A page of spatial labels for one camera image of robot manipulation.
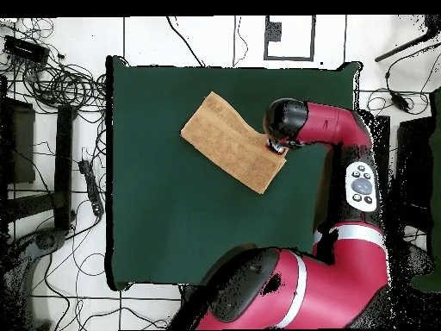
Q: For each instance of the orange terry towel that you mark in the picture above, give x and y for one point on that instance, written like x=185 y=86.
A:
x=227 y=148

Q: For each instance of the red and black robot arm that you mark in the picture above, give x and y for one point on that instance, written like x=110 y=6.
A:
x=344 y=276

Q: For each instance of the dark grey square plate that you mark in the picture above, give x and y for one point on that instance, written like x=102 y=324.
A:
x=274 y=31

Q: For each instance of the black power adapter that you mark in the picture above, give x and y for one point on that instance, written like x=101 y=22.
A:
x=400 y=102

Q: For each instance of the black panel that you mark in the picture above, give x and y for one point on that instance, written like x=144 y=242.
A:
x=415 y=158
x=20 y=144

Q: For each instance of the dark green table cloth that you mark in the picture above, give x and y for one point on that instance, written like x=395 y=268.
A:
x=155 y=224

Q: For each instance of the black rod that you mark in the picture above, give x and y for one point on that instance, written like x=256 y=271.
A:
x=403 y=46

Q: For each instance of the black robot stand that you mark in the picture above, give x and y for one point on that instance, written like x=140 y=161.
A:
x=187 y=296

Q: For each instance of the black power strip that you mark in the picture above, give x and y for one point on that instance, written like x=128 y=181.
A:
x=92 y=188

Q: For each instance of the black stand leg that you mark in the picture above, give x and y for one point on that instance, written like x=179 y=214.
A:
x=63 y=165

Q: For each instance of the black electronics box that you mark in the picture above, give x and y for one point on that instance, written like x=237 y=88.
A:
x=26 y=50

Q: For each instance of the grey rectangular floor frame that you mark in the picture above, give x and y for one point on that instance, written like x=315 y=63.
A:
x=313 y=38

